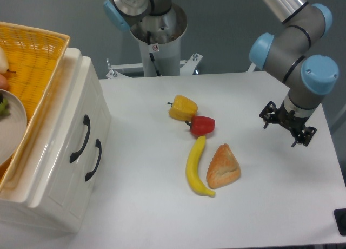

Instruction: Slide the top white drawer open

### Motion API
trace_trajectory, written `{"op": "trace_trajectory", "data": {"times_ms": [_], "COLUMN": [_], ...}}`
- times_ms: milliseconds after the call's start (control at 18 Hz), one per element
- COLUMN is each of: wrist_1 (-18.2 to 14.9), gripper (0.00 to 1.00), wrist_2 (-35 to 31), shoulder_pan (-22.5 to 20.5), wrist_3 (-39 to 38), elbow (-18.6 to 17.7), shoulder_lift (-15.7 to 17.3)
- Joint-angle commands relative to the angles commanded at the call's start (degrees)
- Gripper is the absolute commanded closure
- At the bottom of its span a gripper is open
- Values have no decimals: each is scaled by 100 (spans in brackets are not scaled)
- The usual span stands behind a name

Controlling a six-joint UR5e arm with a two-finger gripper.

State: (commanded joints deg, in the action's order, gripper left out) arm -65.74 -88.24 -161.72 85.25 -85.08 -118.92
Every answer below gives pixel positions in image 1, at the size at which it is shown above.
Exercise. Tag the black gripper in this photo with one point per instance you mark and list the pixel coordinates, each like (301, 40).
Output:
(295, 125)

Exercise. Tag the black top drawer handle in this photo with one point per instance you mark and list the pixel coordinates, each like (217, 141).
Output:
(80, 137)

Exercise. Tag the black drawer handle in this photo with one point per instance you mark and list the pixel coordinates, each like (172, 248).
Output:
(97, 159)
(80, 137)

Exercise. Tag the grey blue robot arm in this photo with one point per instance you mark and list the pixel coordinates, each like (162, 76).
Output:
(309, 79)

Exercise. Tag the white drawer cabinet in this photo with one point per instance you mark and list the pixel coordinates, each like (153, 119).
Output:
(51, 151)

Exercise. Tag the triangular pastry bread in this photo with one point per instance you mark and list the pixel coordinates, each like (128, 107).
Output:
(224, 168)

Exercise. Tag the red bell pepper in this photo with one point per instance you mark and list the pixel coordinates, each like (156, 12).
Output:
(201, 125)

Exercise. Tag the black object at edge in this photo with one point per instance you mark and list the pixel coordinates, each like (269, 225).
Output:
(340, 217)

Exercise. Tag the yellow bell pepper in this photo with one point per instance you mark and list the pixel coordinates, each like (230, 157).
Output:
(182, 108)

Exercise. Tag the yellow banana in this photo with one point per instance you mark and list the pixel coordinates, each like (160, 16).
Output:
(191, 169)

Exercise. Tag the yellow woven basket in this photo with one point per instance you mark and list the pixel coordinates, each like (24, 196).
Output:
(35, 55)

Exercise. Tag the white plate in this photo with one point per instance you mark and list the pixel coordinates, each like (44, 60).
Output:
(13, 126)

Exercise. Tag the green grapes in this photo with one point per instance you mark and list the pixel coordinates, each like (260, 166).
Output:
(4, 108)

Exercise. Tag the pink peach fruit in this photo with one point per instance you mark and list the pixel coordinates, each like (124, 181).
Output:
(3, 82)

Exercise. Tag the pale pear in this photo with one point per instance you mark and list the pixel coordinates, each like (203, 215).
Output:
(4, 64)

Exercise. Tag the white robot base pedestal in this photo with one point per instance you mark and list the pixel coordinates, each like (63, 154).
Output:
(159, 40)

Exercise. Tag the black bottom drawer handle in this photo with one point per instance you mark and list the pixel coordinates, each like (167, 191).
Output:
(97, 159)

